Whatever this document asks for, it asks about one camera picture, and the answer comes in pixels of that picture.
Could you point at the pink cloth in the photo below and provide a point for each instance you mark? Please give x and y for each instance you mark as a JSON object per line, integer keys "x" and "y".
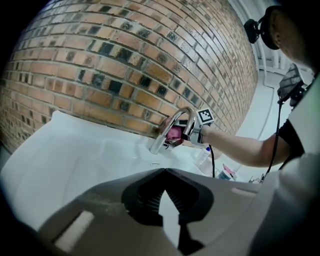
{"x": 174, "y": 132}

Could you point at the black chest-mounted device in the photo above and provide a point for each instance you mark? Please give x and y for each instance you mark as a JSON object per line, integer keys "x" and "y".
{"x": 291, "y": 85}

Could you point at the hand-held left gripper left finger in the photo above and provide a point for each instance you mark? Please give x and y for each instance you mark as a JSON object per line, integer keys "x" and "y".
{"x": 105, "y": 225}

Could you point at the small pink-labelled container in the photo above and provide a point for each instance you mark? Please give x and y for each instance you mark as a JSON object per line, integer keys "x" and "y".
{"x": 226, "y": 175}

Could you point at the person's right forearm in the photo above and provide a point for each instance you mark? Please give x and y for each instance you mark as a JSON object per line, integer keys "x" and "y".
{"x": 245, "y": 152}

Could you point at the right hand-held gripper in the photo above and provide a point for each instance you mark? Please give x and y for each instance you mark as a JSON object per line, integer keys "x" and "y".
{"x": 197, "y": 130}

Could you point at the person's head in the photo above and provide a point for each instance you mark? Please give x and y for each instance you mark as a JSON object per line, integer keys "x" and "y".
{"x": 292, "y": 37}

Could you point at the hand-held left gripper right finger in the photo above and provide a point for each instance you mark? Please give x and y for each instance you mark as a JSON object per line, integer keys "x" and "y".
{"x": 225, "y": 215}

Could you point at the clear plastic bottle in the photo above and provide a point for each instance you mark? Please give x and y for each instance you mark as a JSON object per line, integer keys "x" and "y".
{"x": 204, "y": 155}

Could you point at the person's black shirt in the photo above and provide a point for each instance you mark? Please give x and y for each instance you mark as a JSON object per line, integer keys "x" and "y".
{"x": 291, "y": 137}

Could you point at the white sink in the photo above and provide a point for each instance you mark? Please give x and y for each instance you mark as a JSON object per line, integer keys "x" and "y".
{"x": 75, "y": 155}

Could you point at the black head camera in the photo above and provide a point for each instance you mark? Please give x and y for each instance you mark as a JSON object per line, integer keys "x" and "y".
{"x": 252, "y": 30}

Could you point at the chrome faucet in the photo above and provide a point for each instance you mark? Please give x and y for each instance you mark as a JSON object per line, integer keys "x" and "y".
{"x": 160, "y": 142}

